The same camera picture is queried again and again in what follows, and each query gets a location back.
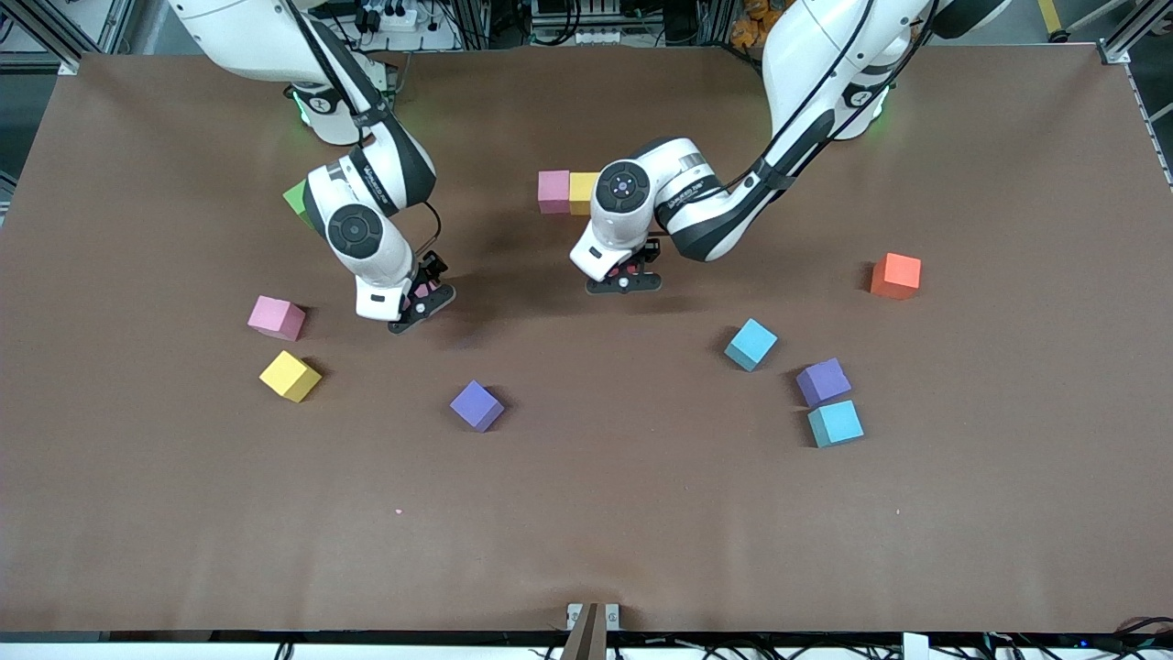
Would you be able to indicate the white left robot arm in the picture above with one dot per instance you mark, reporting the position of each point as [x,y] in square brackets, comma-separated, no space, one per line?
[715,211]

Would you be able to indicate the pink foam cube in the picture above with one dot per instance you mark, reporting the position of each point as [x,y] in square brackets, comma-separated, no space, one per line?
[424,291]
[276,318]
[553,191]

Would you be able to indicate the purple foam cube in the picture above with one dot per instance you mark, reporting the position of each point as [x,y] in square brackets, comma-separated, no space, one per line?
[823,381]
[476,405]

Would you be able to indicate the metal clamp bracket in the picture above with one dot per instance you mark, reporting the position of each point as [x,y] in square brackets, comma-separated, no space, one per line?
[593,632]

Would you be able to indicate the orange foam cube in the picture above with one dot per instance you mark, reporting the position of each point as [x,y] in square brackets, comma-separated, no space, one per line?
[895,275]

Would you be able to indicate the green foam cube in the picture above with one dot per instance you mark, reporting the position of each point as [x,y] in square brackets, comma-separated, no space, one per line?
[295,200]

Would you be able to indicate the red foam cube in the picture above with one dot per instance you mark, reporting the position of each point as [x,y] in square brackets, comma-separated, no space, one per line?
[630,269]

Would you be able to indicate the bag of orange items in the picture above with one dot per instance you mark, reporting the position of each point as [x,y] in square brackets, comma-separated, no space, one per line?
[747,27]

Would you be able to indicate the light blue foam cube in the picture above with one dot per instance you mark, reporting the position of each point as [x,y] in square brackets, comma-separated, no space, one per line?
[835,423]
[751,344]

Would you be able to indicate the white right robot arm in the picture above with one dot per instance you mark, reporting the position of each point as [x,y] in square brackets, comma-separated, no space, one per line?
[367,183]

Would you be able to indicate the aluminium frame profile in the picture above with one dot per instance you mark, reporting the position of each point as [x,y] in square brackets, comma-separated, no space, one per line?
[55,53]
[1123,48]

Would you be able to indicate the white power strip with plugs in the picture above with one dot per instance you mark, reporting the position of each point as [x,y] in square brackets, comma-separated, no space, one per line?
[403,20]

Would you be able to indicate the yellow foam cube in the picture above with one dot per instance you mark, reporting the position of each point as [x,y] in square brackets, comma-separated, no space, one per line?
[582,188]
[290,376]

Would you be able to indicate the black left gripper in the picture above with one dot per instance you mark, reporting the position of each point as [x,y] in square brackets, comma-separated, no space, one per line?
[649,250]

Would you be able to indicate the white tag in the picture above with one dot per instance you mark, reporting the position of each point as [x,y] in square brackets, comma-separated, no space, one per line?
[915,646]

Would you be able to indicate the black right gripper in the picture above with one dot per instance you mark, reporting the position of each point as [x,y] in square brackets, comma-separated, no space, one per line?
[431,269]

